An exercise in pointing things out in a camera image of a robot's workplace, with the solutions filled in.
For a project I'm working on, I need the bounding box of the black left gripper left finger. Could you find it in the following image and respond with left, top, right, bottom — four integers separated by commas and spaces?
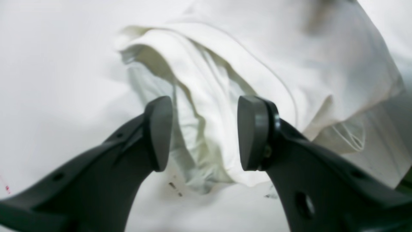
0, 96, 173, 232

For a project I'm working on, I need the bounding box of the white printed T-shirt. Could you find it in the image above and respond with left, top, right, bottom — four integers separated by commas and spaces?
115, 0, 404, 194

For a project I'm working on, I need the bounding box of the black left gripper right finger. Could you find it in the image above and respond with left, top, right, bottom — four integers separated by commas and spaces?
237, 96, 412, 232

